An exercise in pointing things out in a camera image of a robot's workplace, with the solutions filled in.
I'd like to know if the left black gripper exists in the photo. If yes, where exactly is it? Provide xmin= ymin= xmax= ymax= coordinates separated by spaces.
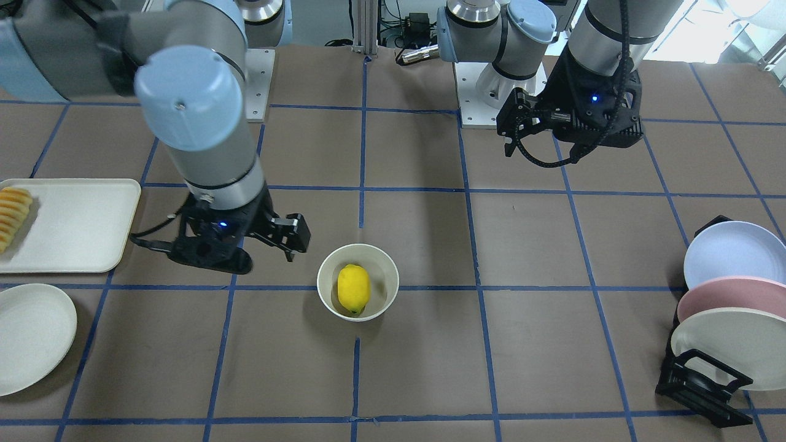
xmin=496 ymin=48 xmax=642 ymax=158

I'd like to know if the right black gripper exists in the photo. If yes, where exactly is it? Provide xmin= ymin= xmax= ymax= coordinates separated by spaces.
xmin=179 ymin=184 xmax=311 ymax=263

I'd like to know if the yellow lemon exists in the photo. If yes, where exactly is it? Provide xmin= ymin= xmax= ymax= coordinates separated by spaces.
xmin=337 ymin=264 xmax=371 ymax=314

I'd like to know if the white ceramic bowl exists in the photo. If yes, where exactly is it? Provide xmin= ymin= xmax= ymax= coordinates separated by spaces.
xmin=316 ymin=244 xmax=400 ymax=322

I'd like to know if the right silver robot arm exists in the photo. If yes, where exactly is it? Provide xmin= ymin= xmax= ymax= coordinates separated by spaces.
xmin=2 ymin=1 xmax=311 ymax=274

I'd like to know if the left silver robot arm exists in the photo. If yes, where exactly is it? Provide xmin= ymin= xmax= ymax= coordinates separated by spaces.
xmin=436 ymin=1 xmax=680 ymax=168

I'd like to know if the cream rectangular tray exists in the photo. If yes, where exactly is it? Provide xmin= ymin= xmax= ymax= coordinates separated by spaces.
xmin=1 ymin=178 xmax=141 ymax=274

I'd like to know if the blue plate in rack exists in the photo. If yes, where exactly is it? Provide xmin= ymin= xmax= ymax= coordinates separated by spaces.
xmin=683 ymin=220 xmax=785 ymax=289

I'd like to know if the cream round plate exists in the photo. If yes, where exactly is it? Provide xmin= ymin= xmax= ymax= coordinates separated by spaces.
xmin=1 ymin=284 xmax=77 ymax=395

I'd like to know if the sliced yellow pineapple toy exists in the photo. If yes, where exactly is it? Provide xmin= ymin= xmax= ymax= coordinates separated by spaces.
xmin=1 ymin=187 xmax=34 ymax=254

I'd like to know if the pink plate in rack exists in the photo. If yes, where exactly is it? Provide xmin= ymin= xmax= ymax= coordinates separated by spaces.
xmin=677 ymin=275 xmax=785 ymax=322

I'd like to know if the cream plate in rack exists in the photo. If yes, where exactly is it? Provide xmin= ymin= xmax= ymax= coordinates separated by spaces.
xmin=670 ymin=308 xmax=785 ymax=391

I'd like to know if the black dish rack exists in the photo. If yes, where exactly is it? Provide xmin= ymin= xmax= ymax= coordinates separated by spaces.
xmin=655 ymin=215 xmax=755 ymax=428

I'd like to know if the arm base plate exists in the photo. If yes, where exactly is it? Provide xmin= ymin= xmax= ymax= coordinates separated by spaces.
xmin=245 ymin=48 xmax=277 ymax=123
xmin=453 ymin=56 xmax=550 ymax=129

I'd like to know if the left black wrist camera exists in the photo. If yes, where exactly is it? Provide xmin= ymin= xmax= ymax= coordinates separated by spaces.
xmin=553 ymin=117 xmax=645 ymax=149

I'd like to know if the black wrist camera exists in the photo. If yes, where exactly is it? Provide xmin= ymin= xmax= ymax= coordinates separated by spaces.
xmin=553 ymin=117 xmax=645 ymax=149
xmin=129 ymin=235 xmax=253 ymax=274

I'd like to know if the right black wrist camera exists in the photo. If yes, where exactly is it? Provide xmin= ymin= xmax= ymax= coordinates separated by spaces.
xmin=129 ymin=235 xmax=253 ymax=274

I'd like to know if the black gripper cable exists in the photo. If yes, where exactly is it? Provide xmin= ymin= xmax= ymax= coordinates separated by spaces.
xmin=513 ymin=0 xmax=636 ymax=168

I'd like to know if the aluminium frame post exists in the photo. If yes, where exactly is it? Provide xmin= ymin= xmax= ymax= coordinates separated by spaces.
xmin=349 ymin=0 xmax=379 ymax=59

